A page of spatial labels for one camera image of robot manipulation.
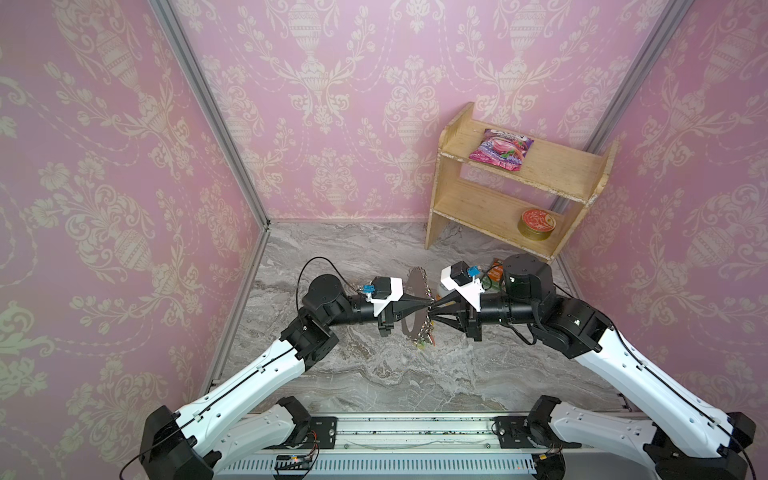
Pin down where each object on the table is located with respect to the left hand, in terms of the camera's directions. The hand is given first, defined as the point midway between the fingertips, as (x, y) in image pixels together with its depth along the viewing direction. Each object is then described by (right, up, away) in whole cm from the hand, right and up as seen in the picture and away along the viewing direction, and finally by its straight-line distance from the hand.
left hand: (427, 307), depth 57 cm
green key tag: (-1, -8, +3) cm, 9 cm away
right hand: (+1, -1, +3) cm, 3 cm away
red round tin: (+35, +18, +29) cm, 49 cm away
